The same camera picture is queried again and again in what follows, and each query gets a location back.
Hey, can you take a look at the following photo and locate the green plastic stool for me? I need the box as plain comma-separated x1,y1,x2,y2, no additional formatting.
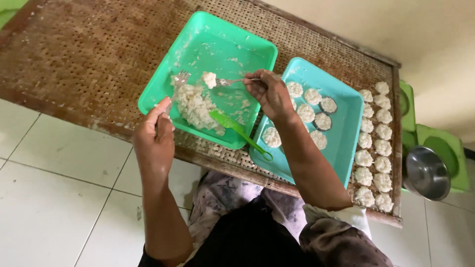
399,79,418,150
415,123,471,193

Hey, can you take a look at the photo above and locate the double row of rice patties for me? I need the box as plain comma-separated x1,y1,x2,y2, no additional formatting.
353,81,395,213

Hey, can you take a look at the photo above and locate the patterned grey garment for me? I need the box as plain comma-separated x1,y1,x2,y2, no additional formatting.
177,170,395,267

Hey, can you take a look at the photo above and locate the turquoise plastic tray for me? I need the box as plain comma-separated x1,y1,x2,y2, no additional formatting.
248,56,365,189

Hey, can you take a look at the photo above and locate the person's right hand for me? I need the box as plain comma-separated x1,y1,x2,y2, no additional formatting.
243,69,298,125

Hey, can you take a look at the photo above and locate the green plastic tray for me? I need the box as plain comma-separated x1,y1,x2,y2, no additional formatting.
138,11,278,150

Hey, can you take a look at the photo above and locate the green plastic rice paddle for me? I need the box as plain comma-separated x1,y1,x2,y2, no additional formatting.
209,110,274,162

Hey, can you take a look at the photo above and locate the metal ring mould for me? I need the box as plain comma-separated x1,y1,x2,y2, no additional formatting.
319,97,338,114
313,112,333,132

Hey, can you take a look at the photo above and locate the person's left hand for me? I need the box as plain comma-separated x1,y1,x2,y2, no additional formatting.
132,96,176,179

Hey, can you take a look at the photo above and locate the light green plastic item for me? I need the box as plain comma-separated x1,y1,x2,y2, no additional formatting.
0,0,30,31

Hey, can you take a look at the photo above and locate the large woven bamboo tray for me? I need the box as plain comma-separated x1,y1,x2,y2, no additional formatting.
0,0,404,229

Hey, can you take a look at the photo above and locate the heap of sticky white rice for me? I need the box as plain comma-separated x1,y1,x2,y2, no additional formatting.
170,74,228,137

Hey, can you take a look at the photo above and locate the stainless steel bowl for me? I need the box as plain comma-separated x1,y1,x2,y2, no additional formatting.
402,145,452,201

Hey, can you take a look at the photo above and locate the metal fork carrying rice lump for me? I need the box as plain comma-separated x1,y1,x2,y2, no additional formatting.
215,74,283,87

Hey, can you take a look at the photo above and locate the lump of sticky rice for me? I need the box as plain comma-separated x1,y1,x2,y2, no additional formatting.
201,71,218,90

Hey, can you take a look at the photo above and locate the metal fork with bare tines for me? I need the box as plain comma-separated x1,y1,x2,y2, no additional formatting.
163,69,192,116

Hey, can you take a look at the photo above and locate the cluster of round rice patties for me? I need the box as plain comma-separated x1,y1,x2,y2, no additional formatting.
261,81,338,151

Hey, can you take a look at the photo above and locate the black garment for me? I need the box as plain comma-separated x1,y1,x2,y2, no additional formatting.
138,196,327,267

